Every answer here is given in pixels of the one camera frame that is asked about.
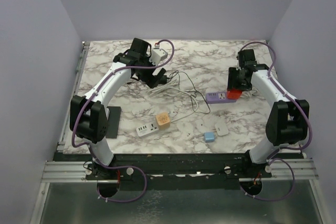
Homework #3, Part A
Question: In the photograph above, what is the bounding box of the red cube socket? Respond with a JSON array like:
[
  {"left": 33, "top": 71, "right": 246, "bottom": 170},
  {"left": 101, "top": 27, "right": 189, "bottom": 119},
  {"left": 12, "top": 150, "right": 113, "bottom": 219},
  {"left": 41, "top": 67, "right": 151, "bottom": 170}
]
[{"left": 226, "top": 89, "right": 242, "bottom": 100}]

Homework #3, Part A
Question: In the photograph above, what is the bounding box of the purple power strip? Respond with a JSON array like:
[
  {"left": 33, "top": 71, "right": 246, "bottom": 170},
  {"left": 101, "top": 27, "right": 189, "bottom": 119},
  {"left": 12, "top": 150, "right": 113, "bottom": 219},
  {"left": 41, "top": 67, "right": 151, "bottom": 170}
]
[{"left": 205, "top": 90, "right": 259, "bottom": 104}]

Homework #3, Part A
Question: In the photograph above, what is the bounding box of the beige cube socket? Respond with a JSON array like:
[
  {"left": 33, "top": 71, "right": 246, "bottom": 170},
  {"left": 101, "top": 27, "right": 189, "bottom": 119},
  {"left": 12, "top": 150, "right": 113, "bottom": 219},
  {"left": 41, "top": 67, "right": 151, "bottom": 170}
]
[{"left": 155, "top": 112, "right": 171, "bottom": 130}]

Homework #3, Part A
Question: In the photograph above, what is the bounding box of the white power strip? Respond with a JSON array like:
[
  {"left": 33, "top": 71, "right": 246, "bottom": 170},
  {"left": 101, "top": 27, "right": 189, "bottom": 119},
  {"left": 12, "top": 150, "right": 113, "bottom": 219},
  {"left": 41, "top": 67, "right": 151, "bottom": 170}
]
[{"left": 135, "top": 82, "right": 200, "bottom": 138}]

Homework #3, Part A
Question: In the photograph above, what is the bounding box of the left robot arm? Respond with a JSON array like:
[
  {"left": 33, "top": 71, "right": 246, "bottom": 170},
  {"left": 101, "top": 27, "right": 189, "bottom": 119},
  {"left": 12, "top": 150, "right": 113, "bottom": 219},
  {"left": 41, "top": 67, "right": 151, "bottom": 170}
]
[{"left": 69, "top": 38, "right": 174, "bottom": 179}]

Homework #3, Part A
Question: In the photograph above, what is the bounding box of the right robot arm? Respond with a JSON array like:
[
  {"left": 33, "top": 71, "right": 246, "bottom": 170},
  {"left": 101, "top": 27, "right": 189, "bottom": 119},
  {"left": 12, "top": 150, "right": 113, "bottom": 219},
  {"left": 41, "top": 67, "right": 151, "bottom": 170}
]
[{"left": 226, "top": 49, "right": 309, "bottom": 177}]

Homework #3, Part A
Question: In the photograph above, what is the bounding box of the white plug adapter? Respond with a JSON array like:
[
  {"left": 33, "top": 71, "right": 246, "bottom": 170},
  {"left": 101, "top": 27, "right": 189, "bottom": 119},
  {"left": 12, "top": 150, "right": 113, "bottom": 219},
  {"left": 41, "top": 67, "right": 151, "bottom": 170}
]
[{"left": 215, "top": 122, "right": 229, "bottom": 136}]

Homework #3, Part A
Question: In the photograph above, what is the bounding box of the blue cube plug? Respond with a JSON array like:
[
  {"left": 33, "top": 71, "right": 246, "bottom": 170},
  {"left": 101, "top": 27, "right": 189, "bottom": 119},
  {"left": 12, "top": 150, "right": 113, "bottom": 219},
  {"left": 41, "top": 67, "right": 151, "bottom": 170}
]
[{"left": 204, "top": 132, "right": 215, "bottom": 143}]

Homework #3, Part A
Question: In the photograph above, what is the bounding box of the black mat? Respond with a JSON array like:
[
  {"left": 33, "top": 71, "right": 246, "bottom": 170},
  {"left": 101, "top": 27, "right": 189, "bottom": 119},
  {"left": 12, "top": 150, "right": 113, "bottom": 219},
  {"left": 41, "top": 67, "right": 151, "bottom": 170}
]
[{"left": 106, "top": 106, "right": 121, "bottom": 139}]

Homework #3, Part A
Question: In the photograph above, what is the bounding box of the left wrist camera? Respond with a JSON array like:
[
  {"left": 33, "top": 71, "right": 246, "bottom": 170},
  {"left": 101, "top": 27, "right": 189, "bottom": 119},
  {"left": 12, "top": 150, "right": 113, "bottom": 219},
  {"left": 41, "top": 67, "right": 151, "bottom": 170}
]
[{"left": 149, "top": 48, "right": 168, "bottom": 66}]

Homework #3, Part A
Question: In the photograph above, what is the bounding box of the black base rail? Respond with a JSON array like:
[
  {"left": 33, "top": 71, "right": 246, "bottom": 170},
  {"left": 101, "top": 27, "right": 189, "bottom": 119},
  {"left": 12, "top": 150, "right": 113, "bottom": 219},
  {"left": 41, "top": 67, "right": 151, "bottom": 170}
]
[{"left": 54, "top": 152, "right": 272, "bottom": 190}]

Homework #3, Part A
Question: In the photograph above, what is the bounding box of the aluminium frame rail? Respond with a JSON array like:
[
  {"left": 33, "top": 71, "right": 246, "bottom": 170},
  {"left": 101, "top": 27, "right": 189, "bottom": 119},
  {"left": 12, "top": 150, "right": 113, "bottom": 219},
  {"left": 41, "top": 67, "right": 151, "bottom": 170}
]
[{"left": 41, "top": 159, "right": 319, "bottom": 183}]

